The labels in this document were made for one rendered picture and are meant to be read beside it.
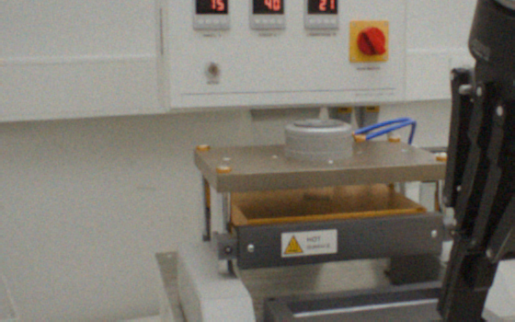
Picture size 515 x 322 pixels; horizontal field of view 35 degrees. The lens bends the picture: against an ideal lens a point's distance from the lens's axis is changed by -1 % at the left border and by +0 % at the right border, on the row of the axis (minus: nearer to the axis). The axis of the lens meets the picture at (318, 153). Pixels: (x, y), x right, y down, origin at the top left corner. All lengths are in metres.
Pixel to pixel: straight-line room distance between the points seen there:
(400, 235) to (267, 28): 0.33
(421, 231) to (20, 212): 0.74
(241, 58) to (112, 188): 0.47
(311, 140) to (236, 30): 0.21
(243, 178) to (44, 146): 0.61
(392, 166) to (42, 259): 0.73
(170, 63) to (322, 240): 0.32
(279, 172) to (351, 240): 0.11
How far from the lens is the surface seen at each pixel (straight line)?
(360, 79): 1.09
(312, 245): 0.86
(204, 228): 1.01
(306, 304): 0.81
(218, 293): 0.81
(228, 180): 0.84
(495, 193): 0.52
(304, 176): 0.85
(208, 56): 1.04
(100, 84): 1.35
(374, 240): 0.88
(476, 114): 0.52
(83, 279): 1.46
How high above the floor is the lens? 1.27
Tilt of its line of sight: 9 degrees down
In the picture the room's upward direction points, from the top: straight up
